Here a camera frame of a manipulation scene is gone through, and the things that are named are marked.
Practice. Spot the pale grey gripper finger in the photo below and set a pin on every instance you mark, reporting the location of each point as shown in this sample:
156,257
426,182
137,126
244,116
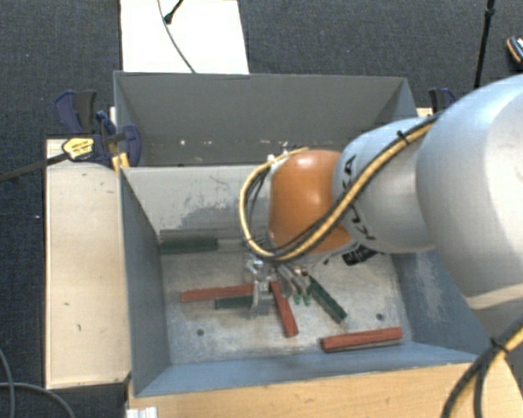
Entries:
266,300
255,296

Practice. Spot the dark green flat block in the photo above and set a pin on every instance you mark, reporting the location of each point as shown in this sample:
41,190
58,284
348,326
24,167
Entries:
231,302
189,245
331,306

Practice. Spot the red-brown flat block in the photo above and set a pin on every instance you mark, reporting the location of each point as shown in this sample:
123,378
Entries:
360,339
213,293
286,316

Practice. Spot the grey metal bin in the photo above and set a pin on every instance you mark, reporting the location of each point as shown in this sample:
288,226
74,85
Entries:
197,334

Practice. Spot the pale wood flat board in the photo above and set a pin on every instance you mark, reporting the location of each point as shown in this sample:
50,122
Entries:
84,274

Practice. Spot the black cylinder on white bracket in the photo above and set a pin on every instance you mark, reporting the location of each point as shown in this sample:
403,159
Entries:
358,255

